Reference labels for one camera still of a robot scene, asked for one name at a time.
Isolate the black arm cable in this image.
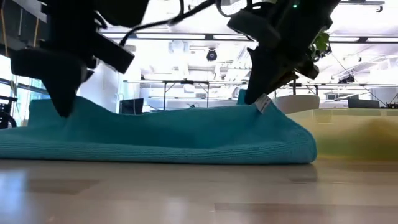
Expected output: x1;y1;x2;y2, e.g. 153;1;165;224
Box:
215;0;249;18
119;0;218;47

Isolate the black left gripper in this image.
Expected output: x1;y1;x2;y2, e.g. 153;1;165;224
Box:
11;12;135;118

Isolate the long ceiling light fixture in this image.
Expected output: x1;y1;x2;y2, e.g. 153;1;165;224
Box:
101;32;398;43

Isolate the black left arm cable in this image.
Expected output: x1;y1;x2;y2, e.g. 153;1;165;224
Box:
119;0;218;47

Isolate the dark flat monitor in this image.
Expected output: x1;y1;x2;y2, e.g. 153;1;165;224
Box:
347;98;381;110

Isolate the yellow cable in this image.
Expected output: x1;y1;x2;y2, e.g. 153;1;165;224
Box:
32;17;40;47
0;7;7;58

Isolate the white plant pot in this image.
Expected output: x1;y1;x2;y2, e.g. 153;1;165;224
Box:
273;94;321;114

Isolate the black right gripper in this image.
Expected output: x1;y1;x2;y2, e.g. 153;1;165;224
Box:
226;0;321;105

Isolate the green leafy plant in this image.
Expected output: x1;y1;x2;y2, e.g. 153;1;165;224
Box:
290;29;332;96

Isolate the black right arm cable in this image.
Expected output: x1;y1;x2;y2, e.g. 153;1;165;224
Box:
215;0;249;18

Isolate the black computer monitor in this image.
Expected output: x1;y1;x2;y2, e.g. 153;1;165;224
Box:
119;98;145;115

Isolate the translucent yellow plastic tray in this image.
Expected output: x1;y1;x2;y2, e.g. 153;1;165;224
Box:
285;107;398;162

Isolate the teal microfiber towel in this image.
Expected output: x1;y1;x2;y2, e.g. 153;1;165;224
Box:
0;88;318;165

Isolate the black background station frame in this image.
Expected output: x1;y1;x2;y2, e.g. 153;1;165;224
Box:
123;79;398;110

